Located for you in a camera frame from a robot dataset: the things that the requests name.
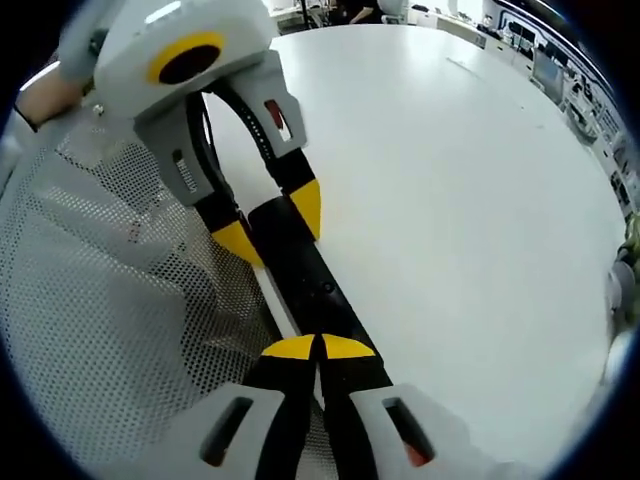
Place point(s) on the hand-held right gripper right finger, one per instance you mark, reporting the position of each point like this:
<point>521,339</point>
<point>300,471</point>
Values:
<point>360,380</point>

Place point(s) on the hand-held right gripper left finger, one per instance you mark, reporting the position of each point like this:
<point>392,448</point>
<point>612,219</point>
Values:
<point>280,380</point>

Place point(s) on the grey mesh office chair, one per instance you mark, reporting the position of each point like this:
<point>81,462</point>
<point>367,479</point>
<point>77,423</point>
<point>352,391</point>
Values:
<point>100,300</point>

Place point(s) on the black remote control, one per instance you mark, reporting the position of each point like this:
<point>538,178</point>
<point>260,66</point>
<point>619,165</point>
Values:
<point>310,280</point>

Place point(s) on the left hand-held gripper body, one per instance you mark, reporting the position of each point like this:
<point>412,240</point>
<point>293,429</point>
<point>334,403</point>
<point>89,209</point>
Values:
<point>135,65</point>

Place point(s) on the green plant in grey pot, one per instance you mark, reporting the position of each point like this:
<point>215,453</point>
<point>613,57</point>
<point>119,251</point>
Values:
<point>627,260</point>

